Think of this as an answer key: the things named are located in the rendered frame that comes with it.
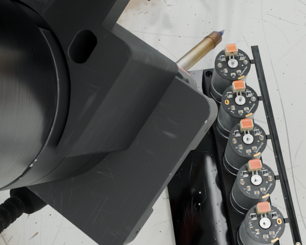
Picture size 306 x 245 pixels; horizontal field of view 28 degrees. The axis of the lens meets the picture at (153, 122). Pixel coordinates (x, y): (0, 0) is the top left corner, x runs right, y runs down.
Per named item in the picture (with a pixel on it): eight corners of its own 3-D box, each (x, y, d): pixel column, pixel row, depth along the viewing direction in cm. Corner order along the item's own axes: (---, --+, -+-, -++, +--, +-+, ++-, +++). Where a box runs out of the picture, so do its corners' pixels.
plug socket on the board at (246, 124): (241, 135, 40) (242, 131, 39) (238, 123, 40) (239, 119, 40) (252, 133, 40) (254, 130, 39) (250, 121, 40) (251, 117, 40)
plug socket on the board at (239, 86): (233, 96, 41) (234, 92, 40) (230, 85, 41) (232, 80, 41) (245, 95, 41) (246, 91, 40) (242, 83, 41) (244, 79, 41)
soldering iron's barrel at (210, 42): (203, 39, 37) (144, 87, 33) (212, 19, 36) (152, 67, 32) (222, 52, 37) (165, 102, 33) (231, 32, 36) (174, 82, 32)
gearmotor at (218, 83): (212, 110, 46) (218, 80, 41) (206, 81, 47) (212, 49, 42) (244, 106, 46) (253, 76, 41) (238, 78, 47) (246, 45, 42)
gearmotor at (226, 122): (218, 145, 45) (225, 118, 40) (212, 114, 46) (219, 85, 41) (250, 141, 45) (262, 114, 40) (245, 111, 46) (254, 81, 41)
